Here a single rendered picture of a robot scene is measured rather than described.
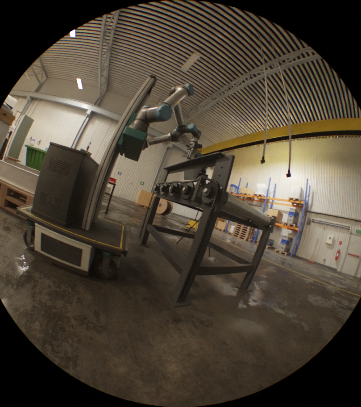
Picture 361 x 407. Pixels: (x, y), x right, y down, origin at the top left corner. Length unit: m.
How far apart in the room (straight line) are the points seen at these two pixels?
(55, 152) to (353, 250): 10.55
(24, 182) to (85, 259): 1.46
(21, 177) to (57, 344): 1.86
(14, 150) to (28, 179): 1.89
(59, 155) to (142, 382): 1.30
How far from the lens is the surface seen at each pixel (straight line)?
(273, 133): 8.80
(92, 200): 1.06
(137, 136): 0.93
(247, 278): 1.77
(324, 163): 11.19
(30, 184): 2.09
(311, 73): 8.95
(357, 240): 9.88
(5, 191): 2.17
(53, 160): 1.10
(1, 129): 3.22
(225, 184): 0.93
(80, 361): 0.74
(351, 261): 9.79
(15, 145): 3.91
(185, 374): 0.79
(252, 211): 1.26
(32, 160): 3.16
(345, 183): 10.59
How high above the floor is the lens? 0.69
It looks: 2 degrees up
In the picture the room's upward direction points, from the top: 18 degrees clockwise
